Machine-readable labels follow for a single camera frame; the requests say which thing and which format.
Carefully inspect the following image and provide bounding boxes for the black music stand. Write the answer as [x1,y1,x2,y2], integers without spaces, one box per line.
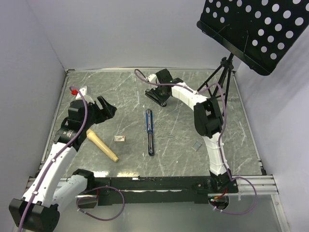
[197,0,309,111]

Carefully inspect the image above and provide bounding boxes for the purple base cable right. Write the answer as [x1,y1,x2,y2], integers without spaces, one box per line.
[209,177,258,215]

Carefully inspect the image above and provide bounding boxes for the cream recorder flute piece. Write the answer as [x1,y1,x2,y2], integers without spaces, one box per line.
[86,129,119,162]

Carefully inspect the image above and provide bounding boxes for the black stapler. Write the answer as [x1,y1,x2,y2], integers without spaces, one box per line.
[145,88,168,107]

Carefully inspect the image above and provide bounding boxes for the small staple box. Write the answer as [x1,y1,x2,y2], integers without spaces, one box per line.
[114,136,126,142]

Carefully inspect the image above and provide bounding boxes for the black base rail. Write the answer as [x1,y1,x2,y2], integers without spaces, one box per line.
[78,176,239,206]

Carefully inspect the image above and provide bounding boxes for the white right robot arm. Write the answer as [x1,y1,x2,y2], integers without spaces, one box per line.
[147,69,231,192]

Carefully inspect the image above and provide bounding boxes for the grey staple strip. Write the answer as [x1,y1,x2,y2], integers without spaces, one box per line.
[192,141,202,151]

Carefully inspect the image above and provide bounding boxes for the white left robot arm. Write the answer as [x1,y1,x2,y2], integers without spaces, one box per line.
[9,96,117,232]

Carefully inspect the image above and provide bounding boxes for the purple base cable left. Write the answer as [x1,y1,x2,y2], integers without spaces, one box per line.
[76,187,125,221]

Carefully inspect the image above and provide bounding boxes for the blue stapler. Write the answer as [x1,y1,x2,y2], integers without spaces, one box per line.
[145,109,155,156]

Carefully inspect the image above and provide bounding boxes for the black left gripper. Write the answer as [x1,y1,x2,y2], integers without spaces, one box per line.
[82,96,116,130]

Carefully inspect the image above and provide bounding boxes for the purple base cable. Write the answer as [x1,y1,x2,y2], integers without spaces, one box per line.
[209,177,258,215]
[76,187,125,221]

